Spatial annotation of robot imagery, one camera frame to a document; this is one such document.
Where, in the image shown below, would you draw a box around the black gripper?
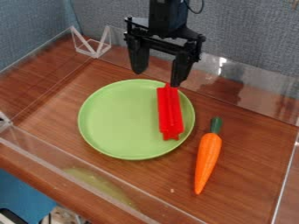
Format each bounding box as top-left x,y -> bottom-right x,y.
124,16 -> 205,88

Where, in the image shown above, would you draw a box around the red star-shaped block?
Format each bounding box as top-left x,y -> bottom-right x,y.
156,84 -> 184,140

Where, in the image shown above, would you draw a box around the orange toy carrot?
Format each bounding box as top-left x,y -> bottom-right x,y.
193,117 -> 221,194

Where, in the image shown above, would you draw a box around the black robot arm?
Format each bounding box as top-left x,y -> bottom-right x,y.
124,0 -> 205,88

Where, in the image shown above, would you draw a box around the green round plate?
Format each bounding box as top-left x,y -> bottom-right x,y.
77,79 -> 194,160

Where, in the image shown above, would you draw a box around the black cable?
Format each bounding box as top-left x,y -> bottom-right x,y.
181,0 -> 205,15

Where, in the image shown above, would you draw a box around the clear acrylic enclosure wall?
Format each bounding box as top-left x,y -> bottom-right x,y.
0,27 -> 299,224

